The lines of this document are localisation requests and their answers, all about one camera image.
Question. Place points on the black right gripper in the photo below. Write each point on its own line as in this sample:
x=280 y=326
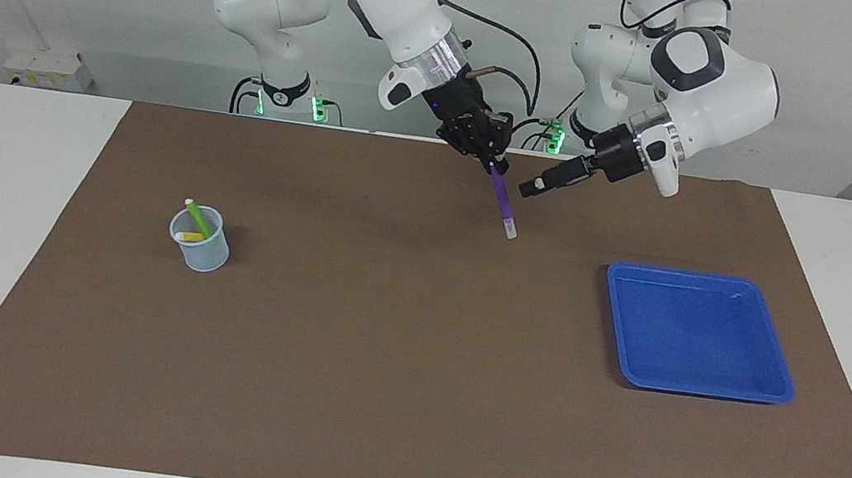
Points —
x=468 y=116

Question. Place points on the brown table mat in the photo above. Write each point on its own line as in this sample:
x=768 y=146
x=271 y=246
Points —
x=393 y=351

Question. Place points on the white wall socket box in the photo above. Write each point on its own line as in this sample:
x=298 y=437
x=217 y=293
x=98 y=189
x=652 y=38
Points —
x=42 y=67

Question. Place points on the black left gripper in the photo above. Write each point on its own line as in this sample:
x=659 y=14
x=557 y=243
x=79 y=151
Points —
x=618 y=154

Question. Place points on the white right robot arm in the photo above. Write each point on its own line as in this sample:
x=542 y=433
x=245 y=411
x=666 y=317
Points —
x=401 y=2

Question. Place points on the purple pen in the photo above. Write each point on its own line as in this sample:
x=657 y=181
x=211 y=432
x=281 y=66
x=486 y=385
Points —
x=503 y=204

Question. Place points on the light blue mesh cup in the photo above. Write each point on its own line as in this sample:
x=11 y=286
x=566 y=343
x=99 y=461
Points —
x=207 y=257

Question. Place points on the yellow pen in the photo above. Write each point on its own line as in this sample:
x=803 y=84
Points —
x=189 y=236

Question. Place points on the blue plastic tray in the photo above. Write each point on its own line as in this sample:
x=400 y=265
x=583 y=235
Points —
x=700 y=336

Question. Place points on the green pen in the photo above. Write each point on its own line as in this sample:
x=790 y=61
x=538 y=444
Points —
x=197 y=218

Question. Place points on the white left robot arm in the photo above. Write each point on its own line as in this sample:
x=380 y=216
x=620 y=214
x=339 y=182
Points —
x=714 y=88

